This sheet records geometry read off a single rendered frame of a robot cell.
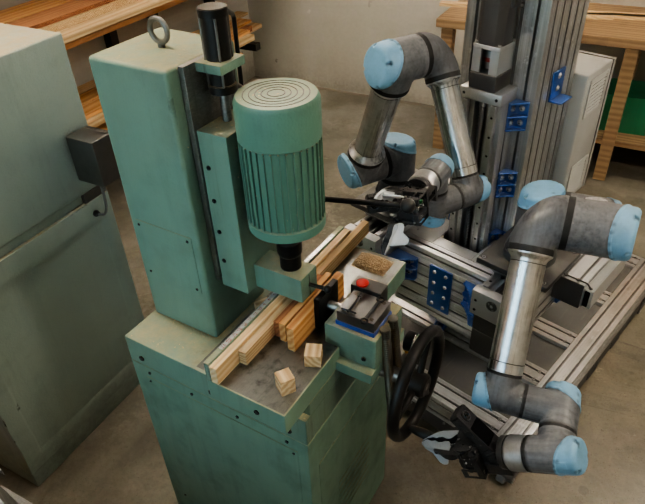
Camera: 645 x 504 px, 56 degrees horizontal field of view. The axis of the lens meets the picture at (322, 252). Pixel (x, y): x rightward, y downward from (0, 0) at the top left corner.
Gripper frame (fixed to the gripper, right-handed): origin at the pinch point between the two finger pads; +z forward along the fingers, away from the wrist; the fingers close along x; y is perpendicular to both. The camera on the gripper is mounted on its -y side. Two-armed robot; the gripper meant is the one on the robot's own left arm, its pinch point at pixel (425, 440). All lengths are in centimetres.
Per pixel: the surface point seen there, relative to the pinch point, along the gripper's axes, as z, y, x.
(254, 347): 23.8, -37.2, -10.7
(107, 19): 178, -145, 126
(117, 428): 142, 2, -1
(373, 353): 2.7, -24.8, 1.1
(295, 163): -3, -71, 2
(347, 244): 23, -39, 33
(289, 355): 19.3, -31.4, -6.7
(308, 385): 12.0, -27.0, -12.2
